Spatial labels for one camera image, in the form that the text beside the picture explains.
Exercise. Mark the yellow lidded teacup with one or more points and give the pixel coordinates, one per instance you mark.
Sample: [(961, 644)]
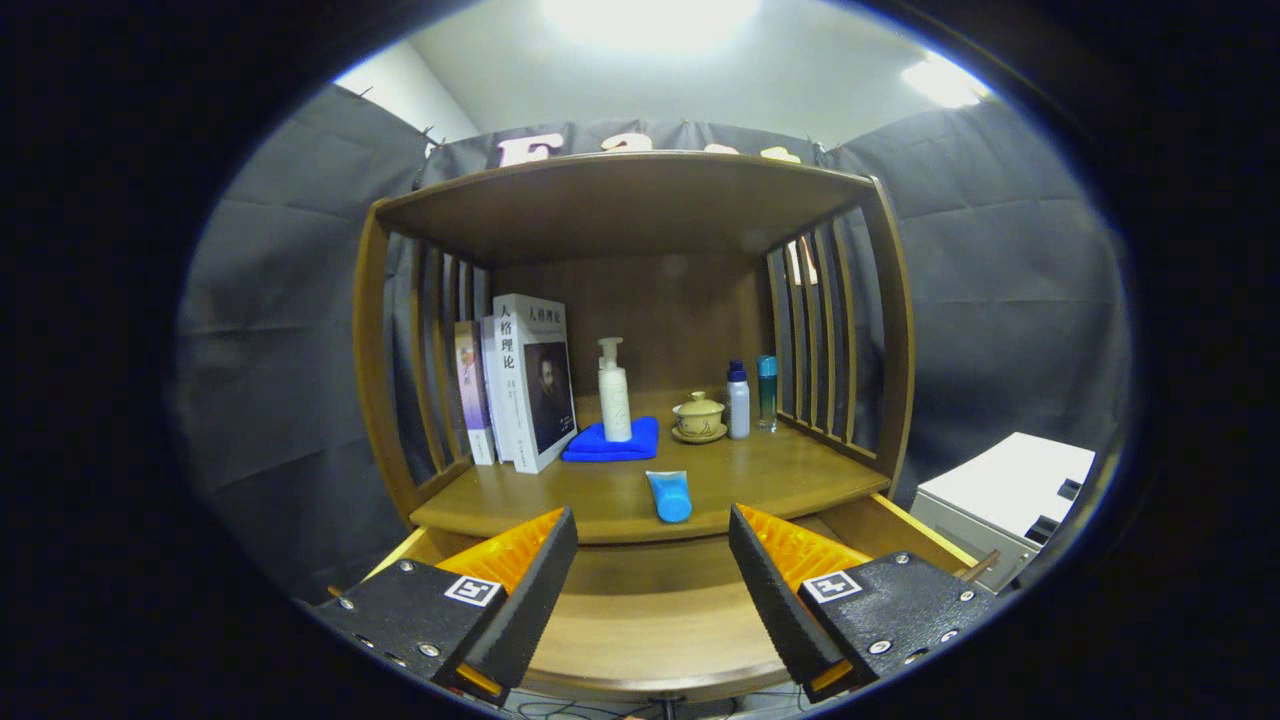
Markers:
[(700, 412)]

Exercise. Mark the blue folded cloth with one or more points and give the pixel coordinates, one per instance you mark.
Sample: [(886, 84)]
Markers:
[(600, 447)]

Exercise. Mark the white bottle with blue cap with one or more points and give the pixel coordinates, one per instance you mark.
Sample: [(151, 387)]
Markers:
[(738, 405)]

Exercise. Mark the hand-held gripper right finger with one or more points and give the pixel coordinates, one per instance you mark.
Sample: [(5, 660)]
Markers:
[(770, 600)]

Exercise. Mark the yellow saucer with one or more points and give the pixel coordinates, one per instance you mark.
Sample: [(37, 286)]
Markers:
[(700, 437)]

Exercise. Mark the wooden cabinet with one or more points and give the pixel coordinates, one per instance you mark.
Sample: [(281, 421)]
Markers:
[(620, 200)]

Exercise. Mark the wooden cabinet countertop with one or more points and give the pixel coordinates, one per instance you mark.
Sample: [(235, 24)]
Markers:
[(760, 475)]

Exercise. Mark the teal bottle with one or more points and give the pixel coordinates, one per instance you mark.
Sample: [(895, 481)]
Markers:
[(767, 395)]

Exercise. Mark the white pump bottle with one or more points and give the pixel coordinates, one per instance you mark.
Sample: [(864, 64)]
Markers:
[(614, 405)]

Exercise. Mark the blue cosmetic tube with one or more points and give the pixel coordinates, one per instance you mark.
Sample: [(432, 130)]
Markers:
[(670, 498)]

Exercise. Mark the purple book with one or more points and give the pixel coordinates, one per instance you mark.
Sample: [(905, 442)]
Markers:
[(470, 390)]

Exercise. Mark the rectangular ceiling light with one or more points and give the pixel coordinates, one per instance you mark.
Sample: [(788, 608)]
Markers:
[(945, 80)]

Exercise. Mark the large white portrait book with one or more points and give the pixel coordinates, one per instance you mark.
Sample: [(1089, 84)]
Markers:
[(535, 380)]

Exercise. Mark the wooden drawer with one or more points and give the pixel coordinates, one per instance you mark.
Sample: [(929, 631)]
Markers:
[(650, 610)]

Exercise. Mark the white filing cabinet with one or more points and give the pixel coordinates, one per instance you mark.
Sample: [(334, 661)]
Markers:
[(1000, 475)]

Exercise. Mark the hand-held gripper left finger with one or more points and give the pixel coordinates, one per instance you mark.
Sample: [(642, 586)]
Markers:
[(530, 595)]

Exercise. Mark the thin white book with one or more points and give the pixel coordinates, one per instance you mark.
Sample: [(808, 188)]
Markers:
[(494, 400)]

